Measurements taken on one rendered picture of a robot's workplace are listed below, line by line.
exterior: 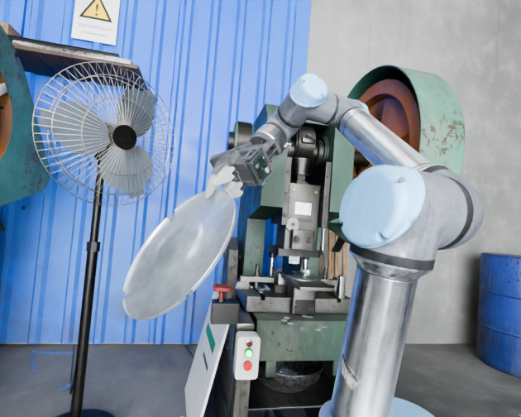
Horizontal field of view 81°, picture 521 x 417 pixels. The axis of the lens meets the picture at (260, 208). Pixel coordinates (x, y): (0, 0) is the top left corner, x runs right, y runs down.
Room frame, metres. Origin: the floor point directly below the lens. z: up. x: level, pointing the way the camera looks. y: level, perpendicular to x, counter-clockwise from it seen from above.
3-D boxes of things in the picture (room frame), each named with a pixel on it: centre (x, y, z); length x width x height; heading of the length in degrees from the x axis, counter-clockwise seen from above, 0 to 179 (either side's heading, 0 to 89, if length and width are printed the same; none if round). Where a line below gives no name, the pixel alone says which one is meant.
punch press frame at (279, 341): (1.52, -0.14, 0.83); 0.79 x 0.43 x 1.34; 11
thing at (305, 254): (1.38, -0.16, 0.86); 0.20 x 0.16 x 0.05; 101
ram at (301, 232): (1.34, -0.17, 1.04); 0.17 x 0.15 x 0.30; 11
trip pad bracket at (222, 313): (1.09, 0.10, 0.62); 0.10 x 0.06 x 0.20; 101
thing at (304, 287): (1.20, -0.20, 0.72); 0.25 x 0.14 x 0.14; 11
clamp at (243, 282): (1.34, 0.00, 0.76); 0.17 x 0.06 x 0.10; 101
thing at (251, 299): (1.38, -0.16, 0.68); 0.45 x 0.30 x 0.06; 101
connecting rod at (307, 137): (1.38, -0.16, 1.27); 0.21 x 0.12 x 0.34; 11
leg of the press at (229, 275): (1.46, 0.13, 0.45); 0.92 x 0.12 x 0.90; 11
